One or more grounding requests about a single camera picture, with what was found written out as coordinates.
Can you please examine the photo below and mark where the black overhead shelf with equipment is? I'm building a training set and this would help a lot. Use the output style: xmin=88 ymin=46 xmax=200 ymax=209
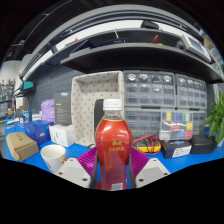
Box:
xmin=13 ymin=4 xmax=224 ymax=84

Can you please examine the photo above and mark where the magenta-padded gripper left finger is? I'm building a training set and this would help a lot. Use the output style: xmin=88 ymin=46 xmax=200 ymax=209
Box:
xmin=54 ymin=147 xmax=99 ymax=189

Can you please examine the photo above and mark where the dark grey flat carton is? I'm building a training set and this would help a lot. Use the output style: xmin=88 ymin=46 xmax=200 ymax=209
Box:
xmin=53 ymin=92 xmax=72 ymax=126

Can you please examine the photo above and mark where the black rectangular device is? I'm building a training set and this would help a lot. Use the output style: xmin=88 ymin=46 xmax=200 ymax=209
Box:
xmin=93 ymin=98 xmax=105 ymax=134

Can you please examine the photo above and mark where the small white carton box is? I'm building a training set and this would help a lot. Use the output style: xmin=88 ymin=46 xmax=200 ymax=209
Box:
xmin=48 ymin=123 xmax=76 ymax=148

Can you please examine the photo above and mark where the white mug with gold handle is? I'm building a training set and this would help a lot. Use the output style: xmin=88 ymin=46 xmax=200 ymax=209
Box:
xmin=39 ymin=144 xmax=68 ymax=174

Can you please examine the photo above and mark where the teal screen device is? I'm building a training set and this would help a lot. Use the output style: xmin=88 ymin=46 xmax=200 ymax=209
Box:
xmin=20 ymin=80 xmax=35 ymax=92

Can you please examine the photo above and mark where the plain black case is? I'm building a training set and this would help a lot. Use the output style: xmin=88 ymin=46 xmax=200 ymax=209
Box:
xmin=189 ymin=134 xmax=218 ymax=155

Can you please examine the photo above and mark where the black box with white label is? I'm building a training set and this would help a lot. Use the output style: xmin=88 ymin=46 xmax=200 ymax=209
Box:
xmin=160 ymin=139 xmax=193 ymax=160

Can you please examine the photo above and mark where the yellow multimeter with red leads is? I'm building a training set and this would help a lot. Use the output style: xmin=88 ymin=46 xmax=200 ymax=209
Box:
xmin=132 ymin=133 xmax=162 ymax=156

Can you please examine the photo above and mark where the blue carton box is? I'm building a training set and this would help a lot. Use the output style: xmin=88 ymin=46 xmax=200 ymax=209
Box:
xmin=23 ymin=119 xmax=54 ymax=146

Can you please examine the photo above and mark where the red drink bottle white cap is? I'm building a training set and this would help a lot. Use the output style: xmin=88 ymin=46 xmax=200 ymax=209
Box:
xmin=94 ymin=98 xmax=134 ymax=192

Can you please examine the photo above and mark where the green potted plant white pot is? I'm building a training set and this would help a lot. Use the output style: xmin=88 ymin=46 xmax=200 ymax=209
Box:
xmin=204 ymin=89 xmax=224 ymax=148

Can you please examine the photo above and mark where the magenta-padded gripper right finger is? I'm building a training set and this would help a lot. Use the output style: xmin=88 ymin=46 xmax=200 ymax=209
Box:
xmin=128 ymin=146 xmax=172 ymax=189

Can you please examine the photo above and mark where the clear organizer with coloured parts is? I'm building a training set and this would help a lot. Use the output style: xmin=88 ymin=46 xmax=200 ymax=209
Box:
xmin=159 ymin=110 xmax=194 ymax=141

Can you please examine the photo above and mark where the beige dotted storage tray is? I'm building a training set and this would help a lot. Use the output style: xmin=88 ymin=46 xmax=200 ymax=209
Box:
xmin=70 ymin=70 xmax=126 ymax=148

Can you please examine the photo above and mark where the brown cardboard box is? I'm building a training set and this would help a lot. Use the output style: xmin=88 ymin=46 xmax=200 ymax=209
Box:
xmin=5 ymin=131 xmax=40 ymax=163

